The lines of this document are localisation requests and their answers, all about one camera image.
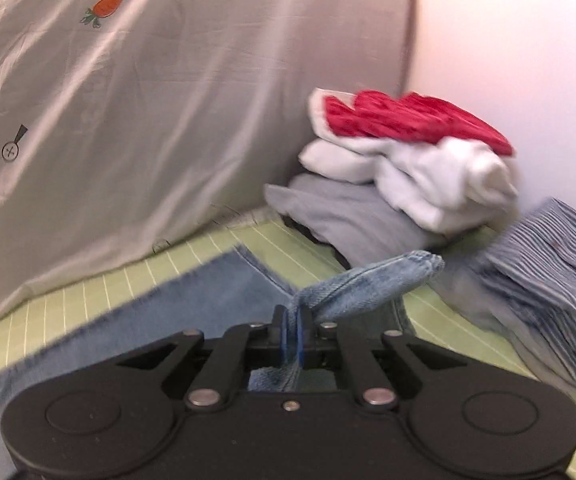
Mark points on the green grid cutting mat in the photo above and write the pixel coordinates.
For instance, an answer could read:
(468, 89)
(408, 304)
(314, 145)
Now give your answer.
(299, 261)

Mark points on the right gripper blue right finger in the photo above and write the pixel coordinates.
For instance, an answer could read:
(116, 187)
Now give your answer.
(338, 348)

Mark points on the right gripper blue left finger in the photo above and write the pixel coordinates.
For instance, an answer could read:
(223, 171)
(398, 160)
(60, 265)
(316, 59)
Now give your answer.
(227, 362)

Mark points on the red knit garment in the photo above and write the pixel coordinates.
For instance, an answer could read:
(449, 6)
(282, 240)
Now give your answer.
(412, 119)

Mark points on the grey folded garment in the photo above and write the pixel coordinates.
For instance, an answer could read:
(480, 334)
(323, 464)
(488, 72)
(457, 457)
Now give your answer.
(353, 219)

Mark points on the light blue folded shirt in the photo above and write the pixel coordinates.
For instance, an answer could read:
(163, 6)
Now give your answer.
(458, 287)

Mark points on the white foam board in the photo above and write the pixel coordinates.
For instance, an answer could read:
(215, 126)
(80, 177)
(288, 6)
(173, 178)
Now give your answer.
(513, 64)

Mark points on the black crumpled garment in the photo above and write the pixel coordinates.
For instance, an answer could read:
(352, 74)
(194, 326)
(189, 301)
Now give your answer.
(318, 244)

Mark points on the grey printed backdrop cloth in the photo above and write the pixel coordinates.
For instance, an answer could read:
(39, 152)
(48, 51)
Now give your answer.
(127, 124)

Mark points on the blue denim jeans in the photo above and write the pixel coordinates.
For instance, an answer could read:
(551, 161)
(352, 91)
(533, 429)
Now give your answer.
(231, 289)

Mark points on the blue plaid folded shirt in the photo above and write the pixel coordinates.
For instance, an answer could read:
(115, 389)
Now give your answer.
(532, 265)

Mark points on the white folded garment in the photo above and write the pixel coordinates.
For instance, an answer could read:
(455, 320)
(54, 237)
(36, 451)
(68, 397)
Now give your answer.
(444, 188)

